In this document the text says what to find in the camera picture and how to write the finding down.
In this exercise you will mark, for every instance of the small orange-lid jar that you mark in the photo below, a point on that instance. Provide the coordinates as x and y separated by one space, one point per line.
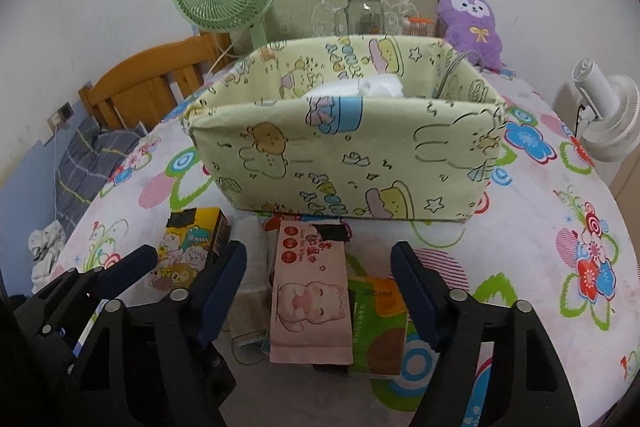
417 26

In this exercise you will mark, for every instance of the yellow printed fabric storage box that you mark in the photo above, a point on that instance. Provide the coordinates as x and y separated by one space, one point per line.
350 157

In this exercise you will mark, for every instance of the white crumpled cloth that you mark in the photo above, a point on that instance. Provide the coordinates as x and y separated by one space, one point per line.
45 247

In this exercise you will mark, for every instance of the white standing fan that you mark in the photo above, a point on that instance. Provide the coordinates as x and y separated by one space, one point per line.
607 117

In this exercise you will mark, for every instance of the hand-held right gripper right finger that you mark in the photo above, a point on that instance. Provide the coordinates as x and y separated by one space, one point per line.
415 292

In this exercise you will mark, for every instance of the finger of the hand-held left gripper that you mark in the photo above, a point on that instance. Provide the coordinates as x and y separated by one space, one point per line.
130 263
220 377

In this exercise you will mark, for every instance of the cartoon printed tissue pack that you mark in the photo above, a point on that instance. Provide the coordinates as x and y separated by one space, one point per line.
185 252

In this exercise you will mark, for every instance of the small black item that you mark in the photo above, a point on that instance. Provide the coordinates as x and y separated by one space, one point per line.
332 232

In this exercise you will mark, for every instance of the plaid bedding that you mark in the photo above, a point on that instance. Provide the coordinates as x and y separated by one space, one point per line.
85 162

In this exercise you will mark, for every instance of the green orange packet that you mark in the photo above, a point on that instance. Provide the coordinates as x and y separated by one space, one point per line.
377 322

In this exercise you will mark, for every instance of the wall socket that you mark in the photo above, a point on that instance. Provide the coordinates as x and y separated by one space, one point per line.
59 114

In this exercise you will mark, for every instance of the purple plush bunny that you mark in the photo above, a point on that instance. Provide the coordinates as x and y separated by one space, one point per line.
472 22

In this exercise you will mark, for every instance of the pink tissue packet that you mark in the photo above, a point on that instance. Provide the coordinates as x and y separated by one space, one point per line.
310 297

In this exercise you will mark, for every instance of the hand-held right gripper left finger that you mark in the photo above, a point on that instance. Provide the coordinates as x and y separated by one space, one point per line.
220 287

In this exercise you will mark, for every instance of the white cloth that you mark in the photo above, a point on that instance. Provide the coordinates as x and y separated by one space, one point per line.
45 247
380 84

